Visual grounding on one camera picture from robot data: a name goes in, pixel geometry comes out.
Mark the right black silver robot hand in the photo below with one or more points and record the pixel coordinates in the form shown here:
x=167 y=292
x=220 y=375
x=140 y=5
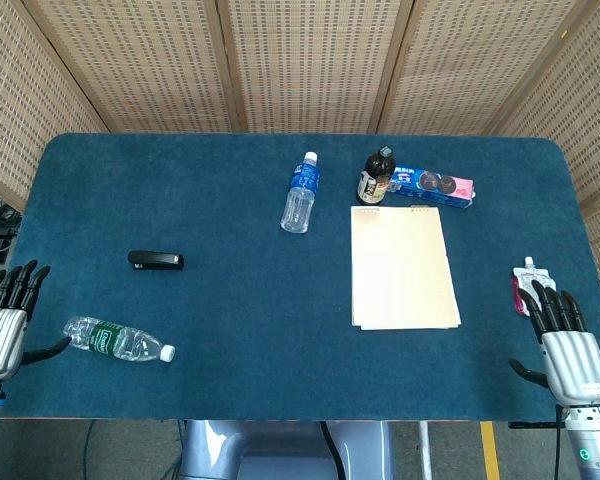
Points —
x=572 y=360

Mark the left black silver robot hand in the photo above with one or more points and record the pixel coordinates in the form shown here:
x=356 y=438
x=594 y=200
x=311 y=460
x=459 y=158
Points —
x=0 y=330

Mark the black stapler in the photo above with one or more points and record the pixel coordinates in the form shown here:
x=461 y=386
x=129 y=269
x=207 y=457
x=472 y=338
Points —
x=155 y=260

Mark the silver jelly drink pouch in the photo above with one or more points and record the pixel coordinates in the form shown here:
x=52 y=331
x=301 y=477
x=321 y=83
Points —
x=525 y=277

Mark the clear bottle green label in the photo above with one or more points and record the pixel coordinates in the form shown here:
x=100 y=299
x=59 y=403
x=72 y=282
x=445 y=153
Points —
x=115 y=341

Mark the beige paper folder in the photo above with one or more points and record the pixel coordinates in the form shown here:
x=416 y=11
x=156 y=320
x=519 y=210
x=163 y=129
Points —
x=402 y=270

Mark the blue pink cookie box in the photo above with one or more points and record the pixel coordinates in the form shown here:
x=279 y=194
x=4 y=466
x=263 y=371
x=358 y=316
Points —
x=430 y=187

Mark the blue felt table cover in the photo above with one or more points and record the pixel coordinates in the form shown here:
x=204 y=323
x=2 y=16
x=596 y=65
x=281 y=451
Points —
x=260 y=310

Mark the dark tea bottle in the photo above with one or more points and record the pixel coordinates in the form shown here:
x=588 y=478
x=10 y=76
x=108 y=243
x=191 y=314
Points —
x=375 y=180

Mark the grey-blue robot torso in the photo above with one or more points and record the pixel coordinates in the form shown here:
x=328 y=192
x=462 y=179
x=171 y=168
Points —
x=260 y=450

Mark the clear bottle blue label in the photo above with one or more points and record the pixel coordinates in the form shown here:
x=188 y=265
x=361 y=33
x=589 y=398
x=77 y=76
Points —
x=300 y=200

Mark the woven bamboo folding screen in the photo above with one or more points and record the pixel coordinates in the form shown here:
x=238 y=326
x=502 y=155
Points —
x=310 y=65

